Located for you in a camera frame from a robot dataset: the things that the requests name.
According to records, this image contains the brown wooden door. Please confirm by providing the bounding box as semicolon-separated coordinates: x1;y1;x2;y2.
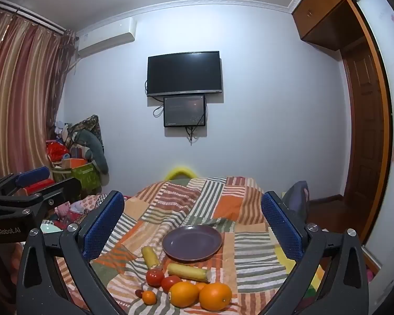
340;39;386;233

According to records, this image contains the yellow curved object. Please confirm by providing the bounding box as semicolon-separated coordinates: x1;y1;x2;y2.
166;167;198;182

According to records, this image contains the green cardboard box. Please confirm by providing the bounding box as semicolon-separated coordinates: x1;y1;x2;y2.
73;164;101;191

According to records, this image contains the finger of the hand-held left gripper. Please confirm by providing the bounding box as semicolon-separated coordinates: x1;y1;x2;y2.
0;177;82;219
0;166;51;198

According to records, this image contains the dark patterned cushion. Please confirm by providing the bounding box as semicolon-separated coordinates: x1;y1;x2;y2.
69;115;104;148

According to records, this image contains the orange with sticker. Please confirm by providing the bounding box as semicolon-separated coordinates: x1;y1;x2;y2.
168;281;201;308

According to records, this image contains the white cloth bundle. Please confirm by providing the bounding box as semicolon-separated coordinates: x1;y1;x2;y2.
54;120;73;144

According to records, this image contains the blue-grey pillow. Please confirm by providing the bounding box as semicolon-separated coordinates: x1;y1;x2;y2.
282;180;311;221

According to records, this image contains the striped red curtain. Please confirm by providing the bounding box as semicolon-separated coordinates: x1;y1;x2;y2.
0;7;76;184

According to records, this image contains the grey plush toy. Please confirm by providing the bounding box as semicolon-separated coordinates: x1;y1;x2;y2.
75;129;110;174

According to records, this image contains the red tomato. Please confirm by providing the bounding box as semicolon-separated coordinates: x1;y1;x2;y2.
161;275;183;293
146;268;165;287

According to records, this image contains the red bag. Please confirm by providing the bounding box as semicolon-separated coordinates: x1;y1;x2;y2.
46;140;69;163

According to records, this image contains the curtain rail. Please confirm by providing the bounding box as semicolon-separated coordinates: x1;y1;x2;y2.
0;2;66;34

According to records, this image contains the striped patchwork blanket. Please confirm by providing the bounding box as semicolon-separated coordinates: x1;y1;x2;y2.
41;175;325;315

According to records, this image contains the purple round plate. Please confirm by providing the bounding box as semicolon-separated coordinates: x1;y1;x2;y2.
162;225;222;263

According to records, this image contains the short greenish corn cob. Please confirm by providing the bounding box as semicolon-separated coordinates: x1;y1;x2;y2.
141;245;162;270

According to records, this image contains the round plain orange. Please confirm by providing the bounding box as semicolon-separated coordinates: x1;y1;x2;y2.
199;282;232;312

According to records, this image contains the floral patchwork quilt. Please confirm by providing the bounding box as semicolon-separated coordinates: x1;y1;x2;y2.
51;193;110;228

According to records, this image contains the wooden overhead cabinet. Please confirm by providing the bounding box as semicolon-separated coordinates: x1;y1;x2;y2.
292;0;375;52

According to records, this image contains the long yellow corn cob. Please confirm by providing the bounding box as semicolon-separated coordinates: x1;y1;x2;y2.
167;262;211;283

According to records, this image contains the white air conditioner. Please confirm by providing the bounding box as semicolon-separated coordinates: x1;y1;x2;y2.
76;17;137;56

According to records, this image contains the black wall television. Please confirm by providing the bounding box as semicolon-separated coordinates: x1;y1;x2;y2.
147;51;224;98

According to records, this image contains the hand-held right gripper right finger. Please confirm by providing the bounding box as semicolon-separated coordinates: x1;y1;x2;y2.
261;191;371;315

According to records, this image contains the orange box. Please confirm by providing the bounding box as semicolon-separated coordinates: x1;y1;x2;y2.
62;158;89;170

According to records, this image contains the small black wall monitor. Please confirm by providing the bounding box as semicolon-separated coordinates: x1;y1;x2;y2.
163;94;207;128

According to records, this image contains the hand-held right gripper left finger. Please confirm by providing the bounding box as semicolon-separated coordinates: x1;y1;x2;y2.
16;190;125;315

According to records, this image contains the hanging black cable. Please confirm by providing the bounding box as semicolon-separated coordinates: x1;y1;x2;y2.
185;125;201;145

